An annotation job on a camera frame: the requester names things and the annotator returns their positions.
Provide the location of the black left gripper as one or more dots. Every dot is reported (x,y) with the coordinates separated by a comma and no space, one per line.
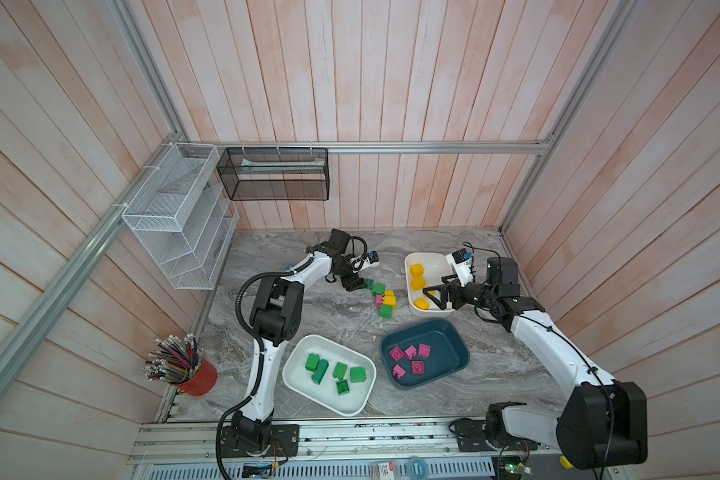
(353,281)

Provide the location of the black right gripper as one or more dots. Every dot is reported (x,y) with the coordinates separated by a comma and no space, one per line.
(453,287)

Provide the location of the green lego cube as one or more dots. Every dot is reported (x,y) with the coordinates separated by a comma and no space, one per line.
(378,288)
(339,371)
(386,311)
(358,375)
(312,362)

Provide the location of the pink lego small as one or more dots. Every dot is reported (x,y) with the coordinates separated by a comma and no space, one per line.
(424,350)

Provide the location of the long green lego brick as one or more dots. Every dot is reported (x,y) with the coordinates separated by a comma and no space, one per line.
(320,371)

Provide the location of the green square lego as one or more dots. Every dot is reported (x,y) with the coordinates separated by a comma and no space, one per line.
(342,387)

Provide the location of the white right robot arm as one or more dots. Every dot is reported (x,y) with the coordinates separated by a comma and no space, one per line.
(604,421)

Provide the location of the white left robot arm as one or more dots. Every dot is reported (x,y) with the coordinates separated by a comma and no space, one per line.
(268,307)

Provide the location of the white rectangular bin far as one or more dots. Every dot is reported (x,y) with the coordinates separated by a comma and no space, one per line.
(436,267)

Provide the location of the white rectangular bin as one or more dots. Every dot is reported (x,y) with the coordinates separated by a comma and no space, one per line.
(298,379)
(436,267)

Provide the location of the teal rectangular bin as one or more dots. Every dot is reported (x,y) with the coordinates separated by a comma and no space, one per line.
(448,352)

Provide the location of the white rectangular bin near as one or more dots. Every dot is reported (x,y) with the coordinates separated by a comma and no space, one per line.
(298,379)

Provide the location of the red cup of pencils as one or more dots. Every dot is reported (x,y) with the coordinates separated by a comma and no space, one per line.
(180,362)

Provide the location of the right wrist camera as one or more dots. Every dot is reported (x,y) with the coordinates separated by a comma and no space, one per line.
(461,262)

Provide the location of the black mesh wall basket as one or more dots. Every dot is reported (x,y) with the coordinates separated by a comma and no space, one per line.
(275,173)

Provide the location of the white wire mesh shelf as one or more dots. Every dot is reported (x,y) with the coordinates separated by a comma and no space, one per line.
(181,219)

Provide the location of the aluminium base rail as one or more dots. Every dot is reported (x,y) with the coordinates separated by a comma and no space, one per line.
(338,449)

